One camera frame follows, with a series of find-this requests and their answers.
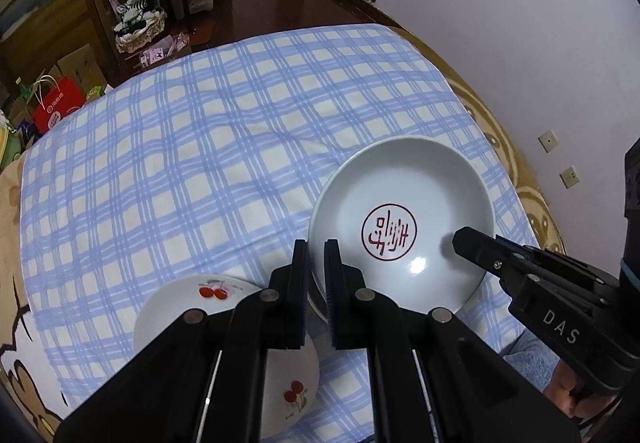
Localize large cherry print plate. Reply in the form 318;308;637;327
132;273;321;439

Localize cardboard box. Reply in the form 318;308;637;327
50;43;108;89

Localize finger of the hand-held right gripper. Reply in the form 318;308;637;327
494;234;603;285
452;226;538;291

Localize black white striped cloth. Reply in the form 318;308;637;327
120;0;161;24

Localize wicker basket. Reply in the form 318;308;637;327
115;13;167;54

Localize yellow green plush toy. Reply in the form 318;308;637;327
0;120;26;169

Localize red paper bag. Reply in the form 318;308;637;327
31;76;85;134

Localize person's blue clothing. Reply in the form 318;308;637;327
502;333;561;394

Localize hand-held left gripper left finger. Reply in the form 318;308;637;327
52;238;308;443

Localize pink packets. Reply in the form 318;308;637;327
132;30;193;69

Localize person's right hand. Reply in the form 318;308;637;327
545;359;618;419

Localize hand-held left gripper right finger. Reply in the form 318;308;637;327
324;238;583;443

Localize blue plaid cloth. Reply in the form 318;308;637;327
20;23;543;443

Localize wooden wardrobe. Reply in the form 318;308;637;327
0;0;131;84

